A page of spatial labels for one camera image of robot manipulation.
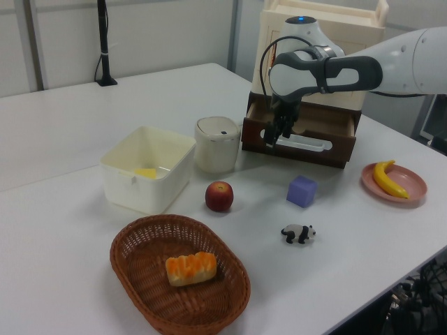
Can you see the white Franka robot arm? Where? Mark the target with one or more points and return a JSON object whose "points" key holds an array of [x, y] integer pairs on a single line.
{"points": [[401, 63]]}

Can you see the cream drawer cabinet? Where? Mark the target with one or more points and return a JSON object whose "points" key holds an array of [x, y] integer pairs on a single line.
{"points": [[356, 45]]}

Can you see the brown wicker basket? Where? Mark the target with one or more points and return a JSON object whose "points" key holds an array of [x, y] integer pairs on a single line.
{"points": [[153, 300]]}

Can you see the red apple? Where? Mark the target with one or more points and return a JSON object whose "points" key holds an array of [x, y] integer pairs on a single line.
{"points": [[219, 196]]}

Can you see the cream plastic box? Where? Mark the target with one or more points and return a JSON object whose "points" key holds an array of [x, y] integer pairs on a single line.
{"points": [[146, 192]]}

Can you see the panda toy figure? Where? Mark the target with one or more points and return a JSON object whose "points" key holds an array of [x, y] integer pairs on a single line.
{"points": [[297, 233]]}

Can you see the pink plate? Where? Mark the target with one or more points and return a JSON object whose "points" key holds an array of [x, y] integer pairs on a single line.
{"points": [[412, 185]]}

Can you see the yellow banana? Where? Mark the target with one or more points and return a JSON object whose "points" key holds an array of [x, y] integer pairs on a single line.
{"points": [[384, 179]]}

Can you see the yellow cube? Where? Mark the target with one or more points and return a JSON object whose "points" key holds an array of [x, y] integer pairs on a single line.
{"points": [[146, 173]]}

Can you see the purple cube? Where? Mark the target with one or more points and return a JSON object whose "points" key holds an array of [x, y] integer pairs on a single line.
{"points": [[300, 192]]}

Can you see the white lidded trash can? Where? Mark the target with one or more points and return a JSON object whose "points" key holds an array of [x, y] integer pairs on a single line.
{"points": [[214, 150]]}

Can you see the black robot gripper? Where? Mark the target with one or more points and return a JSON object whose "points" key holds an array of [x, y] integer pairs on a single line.
{"points": [[284, 111]]}

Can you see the orange glazed bread loaf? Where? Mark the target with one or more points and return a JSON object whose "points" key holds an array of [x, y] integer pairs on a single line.
{"points": [[190, 270]]}

